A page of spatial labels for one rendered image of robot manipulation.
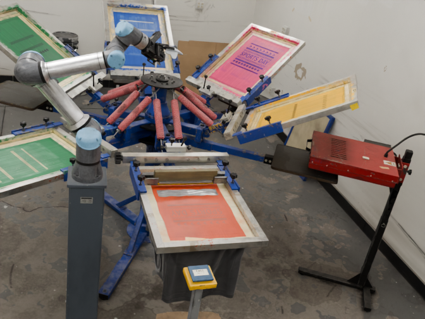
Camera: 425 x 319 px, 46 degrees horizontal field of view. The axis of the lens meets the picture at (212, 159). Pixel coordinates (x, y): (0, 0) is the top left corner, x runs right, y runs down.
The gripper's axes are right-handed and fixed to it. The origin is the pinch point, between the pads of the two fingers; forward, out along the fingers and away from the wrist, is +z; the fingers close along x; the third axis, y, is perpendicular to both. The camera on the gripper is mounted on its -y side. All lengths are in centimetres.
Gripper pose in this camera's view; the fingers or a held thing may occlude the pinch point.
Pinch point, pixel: (171, 58)
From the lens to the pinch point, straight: 258.3
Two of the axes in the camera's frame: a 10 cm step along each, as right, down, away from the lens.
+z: 5.9, 3.1, 7.4
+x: 8.0, -2.4, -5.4
